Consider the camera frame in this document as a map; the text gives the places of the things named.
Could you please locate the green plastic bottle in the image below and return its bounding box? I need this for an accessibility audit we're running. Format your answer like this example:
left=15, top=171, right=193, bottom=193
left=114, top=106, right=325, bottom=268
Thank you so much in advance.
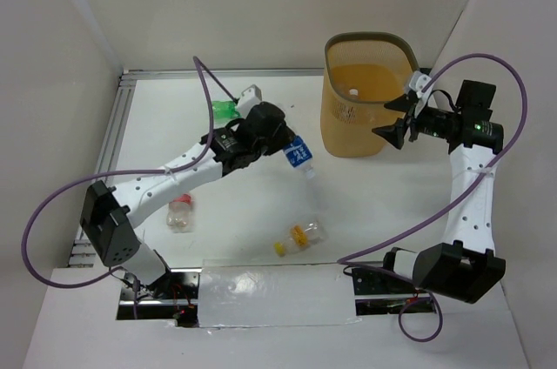
left=211, top=100, right=241, bottom=122

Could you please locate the clear bottle yellow cap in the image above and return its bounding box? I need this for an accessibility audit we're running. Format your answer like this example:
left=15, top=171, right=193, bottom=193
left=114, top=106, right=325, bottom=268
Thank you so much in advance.
left=273, top=219, right=327, bottom=257

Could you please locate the aluminium frame rail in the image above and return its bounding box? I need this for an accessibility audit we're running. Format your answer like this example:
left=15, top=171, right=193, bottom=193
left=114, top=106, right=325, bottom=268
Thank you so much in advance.
left=68, top=67, right=325, bottom=268

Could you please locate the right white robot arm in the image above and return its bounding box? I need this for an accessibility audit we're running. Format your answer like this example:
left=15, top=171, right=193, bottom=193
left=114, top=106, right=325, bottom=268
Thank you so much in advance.
left=374, top=72, right=506, bottom=304

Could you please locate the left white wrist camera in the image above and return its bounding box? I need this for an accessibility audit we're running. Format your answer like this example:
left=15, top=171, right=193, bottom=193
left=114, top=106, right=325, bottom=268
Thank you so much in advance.
left=236, top=84, right=262, bottom=117

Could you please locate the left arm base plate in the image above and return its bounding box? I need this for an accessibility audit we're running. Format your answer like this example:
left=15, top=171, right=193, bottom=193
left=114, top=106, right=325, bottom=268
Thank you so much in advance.
left=116, top=268, right=202, bottom=328

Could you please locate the white tape sheet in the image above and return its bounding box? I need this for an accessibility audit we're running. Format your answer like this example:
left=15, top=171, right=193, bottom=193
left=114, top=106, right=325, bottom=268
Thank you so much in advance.
left=198, top=264, right=359, bottom=328

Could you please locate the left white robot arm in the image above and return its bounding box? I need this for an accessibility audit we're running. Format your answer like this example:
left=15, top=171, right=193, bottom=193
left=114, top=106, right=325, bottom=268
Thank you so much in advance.
left=80, top=102, right=295, bottom=299

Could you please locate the clear bottle red label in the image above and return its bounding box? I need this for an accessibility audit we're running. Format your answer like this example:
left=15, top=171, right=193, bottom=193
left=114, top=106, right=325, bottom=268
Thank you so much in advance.
left=166, top=193, right=194, bottom=233

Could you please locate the orange mesh waste bin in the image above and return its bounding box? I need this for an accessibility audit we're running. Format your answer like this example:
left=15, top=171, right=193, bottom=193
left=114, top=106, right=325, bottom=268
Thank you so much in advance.
left=320, top=32, right=419, bottom=158

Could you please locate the clear bottle blue label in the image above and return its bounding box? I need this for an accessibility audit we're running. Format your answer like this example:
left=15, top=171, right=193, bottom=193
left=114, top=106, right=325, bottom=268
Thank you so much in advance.
left=282, top=135, right=316, bottom=179

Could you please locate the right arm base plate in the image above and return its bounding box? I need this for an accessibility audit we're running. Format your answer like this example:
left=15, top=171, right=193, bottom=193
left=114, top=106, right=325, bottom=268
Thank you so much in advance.
left=343, top=266, right=436, bottom=316

